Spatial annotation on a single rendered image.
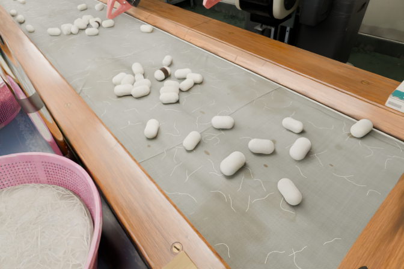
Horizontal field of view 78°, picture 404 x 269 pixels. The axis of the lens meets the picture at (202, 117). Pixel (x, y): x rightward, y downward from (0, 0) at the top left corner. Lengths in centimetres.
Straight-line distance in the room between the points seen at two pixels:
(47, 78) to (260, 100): 42
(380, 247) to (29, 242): 34
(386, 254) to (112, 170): 28
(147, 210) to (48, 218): 14
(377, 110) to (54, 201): 48
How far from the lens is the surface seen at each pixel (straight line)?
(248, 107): 44
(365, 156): 41
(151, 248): 28
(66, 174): 39
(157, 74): 51
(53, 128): 39
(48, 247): 36
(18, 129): 65
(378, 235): 24
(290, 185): 32
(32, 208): 41
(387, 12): 245
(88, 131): 41
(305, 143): 37
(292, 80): 50
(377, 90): 50
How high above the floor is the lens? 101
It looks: 41 degrees down
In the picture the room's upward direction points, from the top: 4 degrees counter-clockwise
